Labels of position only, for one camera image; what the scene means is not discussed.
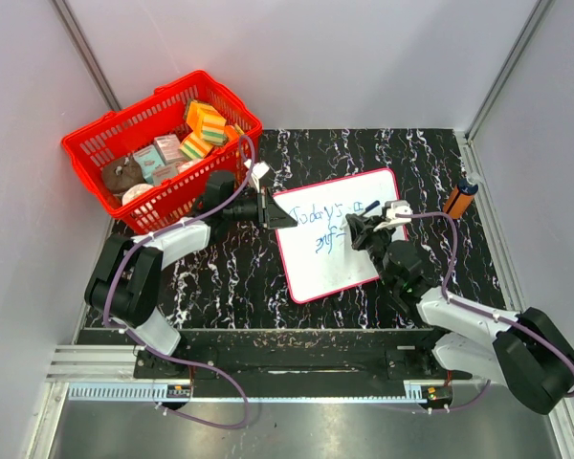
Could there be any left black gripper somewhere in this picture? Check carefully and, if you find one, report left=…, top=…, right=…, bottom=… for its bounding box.
left=224, top=188, right=297, bottom=232

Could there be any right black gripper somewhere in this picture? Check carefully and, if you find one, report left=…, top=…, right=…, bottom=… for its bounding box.
left=349, top=214, right=398, bottom=289

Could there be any pink framed whiteboard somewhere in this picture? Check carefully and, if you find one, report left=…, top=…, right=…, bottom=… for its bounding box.
left=275, top=167, right=400, bottom=304

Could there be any blue capped whiteboard marker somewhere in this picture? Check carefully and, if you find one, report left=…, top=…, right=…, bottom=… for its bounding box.
left=358, top=200, right=380, bottom=216

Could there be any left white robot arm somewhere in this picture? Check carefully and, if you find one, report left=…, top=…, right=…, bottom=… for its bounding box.
left=84, top=170, right=298, bottom=379

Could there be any striped sponge lower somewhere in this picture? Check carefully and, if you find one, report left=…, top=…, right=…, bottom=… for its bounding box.
left=179, top=132, right=214, bottom=160

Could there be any striped sponge stack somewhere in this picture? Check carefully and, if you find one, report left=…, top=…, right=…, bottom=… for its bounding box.
left=184, top=99, right=227, bottom=145

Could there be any pink box lower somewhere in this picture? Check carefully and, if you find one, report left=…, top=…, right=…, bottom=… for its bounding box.
left=151, top=164, right=179, bottom=186

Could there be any pink small box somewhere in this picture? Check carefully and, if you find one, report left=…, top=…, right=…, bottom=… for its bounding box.
left=154, top=134, right=186, bottom=164

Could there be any teal small box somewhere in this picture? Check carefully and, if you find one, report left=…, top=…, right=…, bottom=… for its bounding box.
left=132, top=144, right=166, bottom=185

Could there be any pink round pastry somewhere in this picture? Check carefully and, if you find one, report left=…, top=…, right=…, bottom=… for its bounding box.
left=121, top=183, right=154, bottom=206

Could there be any red plastic shopping basket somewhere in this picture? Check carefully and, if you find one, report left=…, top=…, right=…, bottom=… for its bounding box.
left=61, top=70, right=262, bottom=234

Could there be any brown round bread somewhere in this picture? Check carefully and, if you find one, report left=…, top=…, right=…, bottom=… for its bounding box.
left=101, top=156, right=144, bottom=194

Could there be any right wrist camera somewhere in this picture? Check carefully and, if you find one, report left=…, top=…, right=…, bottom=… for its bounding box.
left=374, top=200, right=412, bottom=231

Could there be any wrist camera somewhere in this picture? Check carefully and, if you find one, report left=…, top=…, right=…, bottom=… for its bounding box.
left=244, top=159, right=270, bottom=192
left=374, top=200, right=412, bottom=231

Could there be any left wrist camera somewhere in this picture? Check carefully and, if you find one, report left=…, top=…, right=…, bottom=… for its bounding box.
left=244, top=159, right=270, bottom=192

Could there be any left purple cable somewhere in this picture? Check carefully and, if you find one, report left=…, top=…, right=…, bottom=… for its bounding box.
left=102, top=134, right=258, bottom=358

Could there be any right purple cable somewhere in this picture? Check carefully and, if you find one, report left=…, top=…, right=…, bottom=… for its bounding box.
left=401, top=212, right=574, bottom=398

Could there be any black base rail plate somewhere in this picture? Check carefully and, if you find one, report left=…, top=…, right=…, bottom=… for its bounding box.
left=134, top=329, right=469, bottom=401

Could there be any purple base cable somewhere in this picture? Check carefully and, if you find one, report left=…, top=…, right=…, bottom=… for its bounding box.
left=138, top=351, right=252, bottom=430

